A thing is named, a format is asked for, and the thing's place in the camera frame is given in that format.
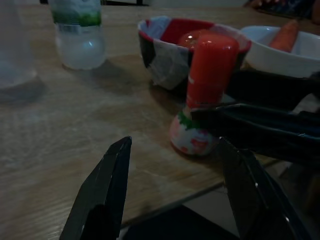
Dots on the red tomato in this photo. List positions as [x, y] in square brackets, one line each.
[187, 40]

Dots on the orange carrot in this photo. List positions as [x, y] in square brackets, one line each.
[285, 37]

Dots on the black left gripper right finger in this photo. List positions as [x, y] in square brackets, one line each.
[255, 200]

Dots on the clear bottle green label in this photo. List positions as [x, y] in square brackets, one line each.
[80, 45]

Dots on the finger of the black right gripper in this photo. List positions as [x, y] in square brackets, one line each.
[262, 130]
[265, 90]

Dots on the black floor mat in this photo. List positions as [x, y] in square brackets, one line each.
[180, 225]

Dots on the red black white bowl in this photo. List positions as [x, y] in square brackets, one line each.
[165, 55]

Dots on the small bottle red cap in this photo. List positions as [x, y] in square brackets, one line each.
[212, 70]

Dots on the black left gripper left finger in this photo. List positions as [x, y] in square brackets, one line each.
[100, 200]

